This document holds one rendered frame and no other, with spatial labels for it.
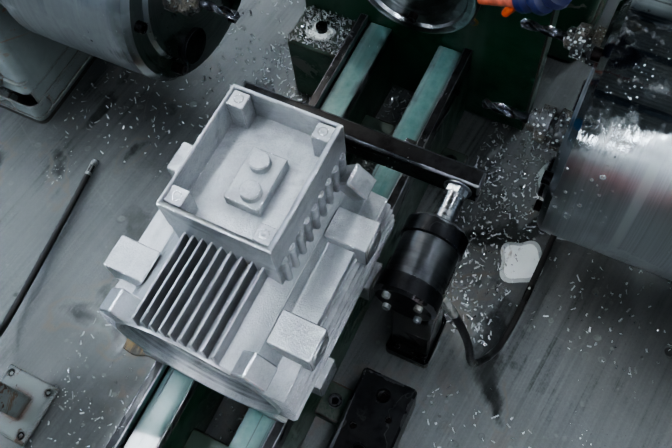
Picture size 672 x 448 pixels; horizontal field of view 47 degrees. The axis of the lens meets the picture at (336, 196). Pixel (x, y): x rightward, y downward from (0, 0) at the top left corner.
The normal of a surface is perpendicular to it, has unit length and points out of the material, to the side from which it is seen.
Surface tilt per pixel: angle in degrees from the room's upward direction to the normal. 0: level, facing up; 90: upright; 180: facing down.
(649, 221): 69
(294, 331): 0
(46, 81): 90
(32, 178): 0
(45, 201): 0
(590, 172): 58
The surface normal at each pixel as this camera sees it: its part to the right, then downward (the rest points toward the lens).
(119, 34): -0.45, 0.69
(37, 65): 0.90, 0.36
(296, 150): -0.07, -0.45
